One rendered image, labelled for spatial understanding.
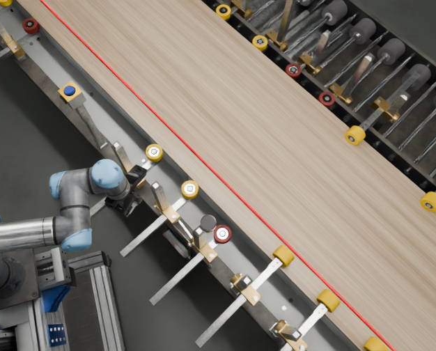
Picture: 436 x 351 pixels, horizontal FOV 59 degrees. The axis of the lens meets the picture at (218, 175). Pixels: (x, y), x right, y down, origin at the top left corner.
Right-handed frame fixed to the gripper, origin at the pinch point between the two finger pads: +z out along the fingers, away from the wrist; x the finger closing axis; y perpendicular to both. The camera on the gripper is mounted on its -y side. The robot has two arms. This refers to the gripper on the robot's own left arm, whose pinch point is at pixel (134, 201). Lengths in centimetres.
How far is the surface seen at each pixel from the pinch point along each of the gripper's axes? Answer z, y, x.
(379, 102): 30, -101, 71
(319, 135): 37, -75, 52
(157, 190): 12.8, -10.0, 1.8
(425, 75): 43, -138, 91
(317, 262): 37, -18, 73
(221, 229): 36.0, -11.9, 29.4
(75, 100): 6, -27, -44
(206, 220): 11.4, -7.6, 24.6
